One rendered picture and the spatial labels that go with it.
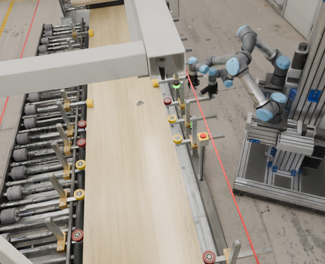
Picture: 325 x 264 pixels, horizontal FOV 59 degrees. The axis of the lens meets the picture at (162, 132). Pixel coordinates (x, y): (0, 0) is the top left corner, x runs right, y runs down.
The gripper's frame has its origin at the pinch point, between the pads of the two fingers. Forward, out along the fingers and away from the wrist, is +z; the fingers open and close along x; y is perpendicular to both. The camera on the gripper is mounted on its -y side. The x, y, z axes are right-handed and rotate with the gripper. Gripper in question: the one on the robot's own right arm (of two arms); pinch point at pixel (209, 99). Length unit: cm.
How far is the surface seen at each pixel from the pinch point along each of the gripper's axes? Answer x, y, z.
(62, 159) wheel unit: -58, -136, -16
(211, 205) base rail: -106, -27, 12
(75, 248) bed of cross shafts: -120, -131, 10
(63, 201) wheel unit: -89, -137, -5
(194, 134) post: -56, -28, -15
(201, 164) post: -82, -29, -9
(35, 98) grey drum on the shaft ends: 45, -177, -3
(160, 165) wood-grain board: -75, -60, -8
